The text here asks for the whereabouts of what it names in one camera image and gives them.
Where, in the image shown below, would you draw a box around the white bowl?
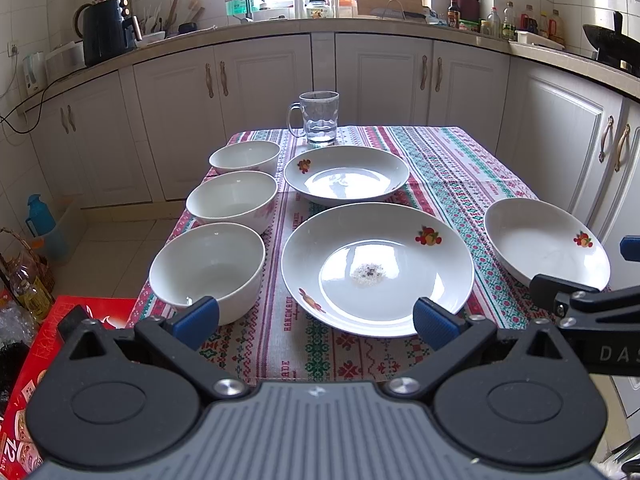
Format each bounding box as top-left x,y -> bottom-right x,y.
208,141 -> 281,177
149,222 -> 266,325
186,170 -> 278,234

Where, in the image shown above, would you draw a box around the large white plate with stain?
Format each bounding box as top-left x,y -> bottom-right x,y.
281,203 -> 475,338

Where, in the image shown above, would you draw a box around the patterned tablecloth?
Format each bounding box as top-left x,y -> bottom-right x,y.
124,124 -> 609,386

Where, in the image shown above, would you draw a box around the cooking oil bottle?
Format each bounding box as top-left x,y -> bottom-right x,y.
8,254 -> 54,325

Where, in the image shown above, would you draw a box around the blue thermos jug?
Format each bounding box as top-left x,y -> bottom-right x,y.
25,194 -> 56,237

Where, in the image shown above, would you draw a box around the white lower cabinets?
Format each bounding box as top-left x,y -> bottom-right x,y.
9,23 -> 639,287

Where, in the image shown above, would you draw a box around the black wok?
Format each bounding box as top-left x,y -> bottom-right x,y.
582,11 -> 640,77

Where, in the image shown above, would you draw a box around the red cardboard box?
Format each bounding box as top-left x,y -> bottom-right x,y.
1,296 -> 136,479

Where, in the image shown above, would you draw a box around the glass mug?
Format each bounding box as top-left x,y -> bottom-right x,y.
286,90 -> 340,148

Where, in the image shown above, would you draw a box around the knife block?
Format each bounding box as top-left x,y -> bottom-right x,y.
452,0 -> 482,23

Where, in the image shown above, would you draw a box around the dark sauce bottle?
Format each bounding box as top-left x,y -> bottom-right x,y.
447,0 -> 460,29

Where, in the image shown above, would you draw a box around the black electric kettle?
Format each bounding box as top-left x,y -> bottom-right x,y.
74,0 -> 142,67

